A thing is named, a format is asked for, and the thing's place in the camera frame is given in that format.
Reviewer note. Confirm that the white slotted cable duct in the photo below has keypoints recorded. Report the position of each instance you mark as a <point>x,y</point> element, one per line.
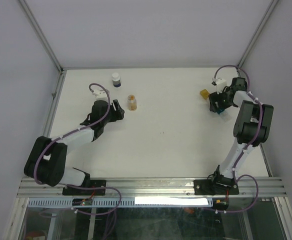
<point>125,202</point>

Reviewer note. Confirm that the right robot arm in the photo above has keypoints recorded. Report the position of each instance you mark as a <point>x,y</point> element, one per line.
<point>251,128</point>

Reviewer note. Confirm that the weekly pill organizer strip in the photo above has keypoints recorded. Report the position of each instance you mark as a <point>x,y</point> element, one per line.
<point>222,114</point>

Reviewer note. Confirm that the clear glass jar gold lid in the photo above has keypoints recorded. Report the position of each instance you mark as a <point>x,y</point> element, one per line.
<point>131,102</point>

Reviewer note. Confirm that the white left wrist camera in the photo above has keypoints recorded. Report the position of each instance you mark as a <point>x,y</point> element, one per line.
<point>100,94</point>

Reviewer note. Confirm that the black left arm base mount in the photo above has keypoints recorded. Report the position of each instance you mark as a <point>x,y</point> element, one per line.
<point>93,186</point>

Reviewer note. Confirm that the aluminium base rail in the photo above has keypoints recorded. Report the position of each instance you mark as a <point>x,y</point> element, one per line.
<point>147,187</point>

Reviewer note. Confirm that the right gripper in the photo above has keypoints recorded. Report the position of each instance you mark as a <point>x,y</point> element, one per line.
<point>214,97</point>

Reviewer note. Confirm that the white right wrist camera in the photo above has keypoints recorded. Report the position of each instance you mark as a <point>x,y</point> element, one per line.
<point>219,83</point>

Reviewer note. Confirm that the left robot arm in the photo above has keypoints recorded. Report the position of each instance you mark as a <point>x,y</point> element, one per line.
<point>47,160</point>

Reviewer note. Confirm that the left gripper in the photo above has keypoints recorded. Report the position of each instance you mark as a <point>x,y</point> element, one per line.
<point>118,113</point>

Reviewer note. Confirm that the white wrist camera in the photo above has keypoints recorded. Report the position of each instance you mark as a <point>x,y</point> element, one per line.
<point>219,83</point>
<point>100,94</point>

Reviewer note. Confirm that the white pill bottle blue label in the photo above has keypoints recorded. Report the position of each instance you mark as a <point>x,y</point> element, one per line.
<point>116,82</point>

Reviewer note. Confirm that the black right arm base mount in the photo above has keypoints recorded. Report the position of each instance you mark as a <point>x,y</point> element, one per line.
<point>208,188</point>

